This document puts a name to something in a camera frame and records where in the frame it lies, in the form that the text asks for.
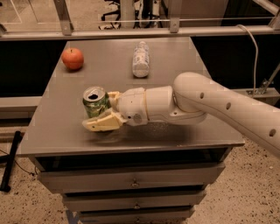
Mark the clear plastic water bottle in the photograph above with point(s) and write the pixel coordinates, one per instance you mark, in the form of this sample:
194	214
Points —
141	60

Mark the black stand leg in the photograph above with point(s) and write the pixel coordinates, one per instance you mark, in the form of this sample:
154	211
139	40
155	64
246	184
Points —
9	161

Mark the red apple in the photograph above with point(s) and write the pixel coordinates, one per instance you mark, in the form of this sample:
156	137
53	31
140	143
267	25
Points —
72	58

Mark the grey drawer cabinet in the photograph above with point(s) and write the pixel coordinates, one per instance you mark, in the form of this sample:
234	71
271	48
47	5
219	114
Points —
56	140

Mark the grey drawer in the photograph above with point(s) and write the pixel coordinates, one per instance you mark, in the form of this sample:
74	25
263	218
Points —
140	216
134	178
134	200

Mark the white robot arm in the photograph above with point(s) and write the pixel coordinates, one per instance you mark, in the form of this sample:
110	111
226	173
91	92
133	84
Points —
188	101

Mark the bottom grey drawer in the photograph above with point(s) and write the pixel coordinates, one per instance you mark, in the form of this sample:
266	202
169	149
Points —
140	216

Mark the middle grey drawer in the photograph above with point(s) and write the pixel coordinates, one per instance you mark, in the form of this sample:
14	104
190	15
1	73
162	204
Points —
134	200

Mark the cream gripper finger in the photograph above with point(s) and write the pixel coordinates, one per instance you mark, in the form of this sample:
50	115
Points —
113	97
108	120

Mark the green soda can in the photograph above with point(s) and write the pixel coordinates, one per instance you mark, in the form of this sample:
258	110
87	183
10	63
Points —
95	101

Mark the top grey drawer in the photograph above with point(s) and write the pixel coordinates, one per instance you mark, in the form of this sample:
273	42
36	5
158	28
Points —
134	178

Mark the grey metal railing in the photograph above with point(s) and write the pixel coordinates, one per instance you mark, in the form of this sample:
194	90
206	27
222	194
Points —
126	19

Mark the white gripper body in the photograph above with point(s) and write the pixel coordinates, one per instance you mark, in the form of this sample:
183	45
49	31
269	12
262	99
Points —
131	105

